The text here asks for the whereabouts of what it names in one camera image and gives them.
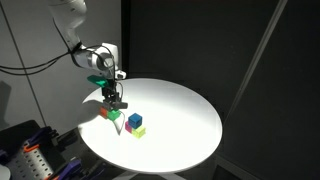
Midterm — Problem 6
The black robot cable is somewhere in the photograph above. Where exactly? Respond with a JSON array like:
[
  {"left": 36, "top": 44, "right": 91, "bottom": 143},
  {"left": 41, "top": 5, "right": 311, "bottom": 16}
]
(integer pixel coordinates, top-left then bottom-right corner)
[{"left": 0, "top": 44, "right": 125, "bottom": 103}]

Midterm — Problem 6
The yellow-green block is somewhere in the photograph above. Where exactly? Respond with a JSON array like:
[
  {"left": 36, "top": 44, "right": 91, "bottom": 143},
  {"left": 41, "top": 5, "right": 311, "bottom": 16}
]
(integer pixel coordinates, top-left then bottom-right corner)
[{"left": 132, "top": 126, "right": 146, "bottom": 138}]

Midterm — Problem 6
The grey diagonal pole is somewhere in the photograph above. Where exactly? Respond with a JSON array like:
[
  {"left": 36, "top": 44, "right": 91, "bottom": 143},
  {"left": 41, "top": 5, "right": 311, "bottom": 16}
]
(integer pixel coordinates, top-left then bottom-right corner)
[{"left": 224, "top": 0, "right": 288, "bottom": 122}]

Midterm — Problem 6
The green block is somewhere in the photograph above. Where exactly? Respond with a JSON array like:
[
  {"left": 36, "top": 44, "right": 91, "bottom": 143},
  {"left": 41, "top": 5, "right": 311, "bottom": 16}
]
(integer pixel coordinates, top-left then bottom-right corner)
[{"left": 107, "top": 110, "right": 120, "bottom": 121}]

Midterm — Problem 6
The blue block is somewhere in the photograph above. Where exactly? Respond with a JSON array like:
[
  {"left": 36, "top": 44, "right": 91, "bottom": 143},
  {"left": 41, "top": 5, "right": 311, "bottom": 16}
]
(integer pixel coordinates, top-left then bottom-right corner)
[{"left": 128, "top": 113, "right": 142, "bottom": 129}]

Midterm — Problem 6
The perforated metal board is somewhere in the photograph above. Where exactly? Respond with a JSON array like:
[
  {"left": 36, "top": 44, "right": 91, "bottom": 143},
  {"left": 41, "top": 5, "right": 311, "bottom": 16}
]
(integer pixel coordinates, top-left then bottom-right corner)
[{"left": 0, "top": 148, "right": 65, "bottom": 180}]

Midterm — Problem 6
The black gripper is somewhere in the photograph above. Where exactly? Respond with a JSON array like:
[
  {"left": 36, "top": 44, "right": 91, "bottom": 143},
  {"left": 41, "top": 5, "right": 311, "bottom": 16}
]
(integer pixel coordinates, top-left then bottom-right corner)
[{"left": 102, "top": 79, "right": 128, "bottom": 109}]

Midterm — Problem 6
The purple clamp upper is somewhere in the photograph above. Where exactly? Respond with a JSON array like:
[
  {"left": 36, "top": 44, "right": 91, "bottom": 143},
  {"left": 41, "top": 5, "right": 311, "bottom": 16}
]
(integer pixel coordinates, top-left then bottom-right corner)
[{"left": 23, "top": 126, "right": 58, "bottom": 153}]

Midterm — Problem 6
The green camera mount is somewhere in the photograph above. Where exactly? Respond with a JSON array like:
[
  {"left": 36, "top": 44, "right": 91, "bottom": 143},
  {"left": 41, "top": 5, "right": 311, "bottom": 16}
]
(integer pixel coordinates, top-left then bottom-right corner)
[{"left": 87, "top": 75, "right": 109, "bottom": 87}]

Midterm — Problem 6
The magenta block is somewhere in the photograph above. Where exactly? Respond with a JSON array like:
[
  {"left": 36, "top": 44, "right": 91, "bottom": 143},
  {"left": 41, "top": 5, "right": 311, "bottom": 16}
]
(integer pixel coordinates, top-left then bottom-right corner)
[{"left": 125, "top": 121, "right": 132, "bottom": 133}]

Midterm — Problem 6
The grey block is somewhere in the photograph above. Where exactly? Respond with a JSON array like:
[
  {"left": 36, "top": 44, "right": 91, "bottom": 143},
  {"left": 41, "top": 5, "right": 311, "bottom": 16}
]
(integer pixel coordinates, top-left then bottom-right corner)
[{"left": 106, "top": 102, "right": 118, "bottom": 111}]

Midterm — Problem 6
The orange block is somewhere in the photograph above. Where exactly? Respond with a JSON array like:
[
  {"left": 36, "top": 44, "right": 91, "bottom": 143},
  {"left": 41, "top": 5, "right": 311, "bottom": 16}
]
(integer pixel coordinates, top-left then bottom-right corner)
[{"left": 100, "top": 107, "right": 108, "bottom": 119}]

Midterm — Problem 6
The purple clamp lower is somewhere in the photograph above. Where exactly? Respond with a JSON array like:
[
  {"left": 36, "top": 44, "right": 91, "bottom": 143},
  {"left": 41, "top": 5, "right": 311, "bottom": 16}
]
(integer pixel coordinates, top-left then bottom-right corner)
[{"left": 44, "top": 159, "right": 82, "bottom": 180}]

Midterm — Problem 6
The purple clamp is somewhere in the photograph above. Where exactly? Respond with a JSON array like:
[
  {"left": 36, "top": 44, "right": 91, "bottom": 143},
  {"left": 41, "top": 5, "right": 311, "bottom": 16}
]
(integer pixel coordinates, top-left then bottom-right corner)
[
  {"left": 23, "top": 126, "right": 58, "bottom": 153},
  {"left": 44, "top": 159, "right": 82, "bottom": 180}
]

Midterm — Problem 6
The white round table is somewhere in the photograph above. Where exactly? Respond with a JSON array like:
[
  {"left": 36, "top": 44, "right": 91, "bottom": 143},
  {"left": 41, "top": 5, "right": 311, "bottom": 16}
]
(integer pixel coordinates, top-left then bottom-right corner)
[{"left": 78, "top": 78, "right": 222, "bottom": 174}]

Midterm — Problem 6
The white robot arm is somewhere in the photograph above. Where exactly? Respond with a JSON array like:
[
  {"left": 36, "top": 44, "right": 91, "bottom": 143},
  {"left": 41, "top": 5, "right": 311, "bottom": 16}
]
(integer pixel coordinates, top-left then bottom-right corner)
[{"left": 47, "top": 0, "right": 128, "bottom": 110}]

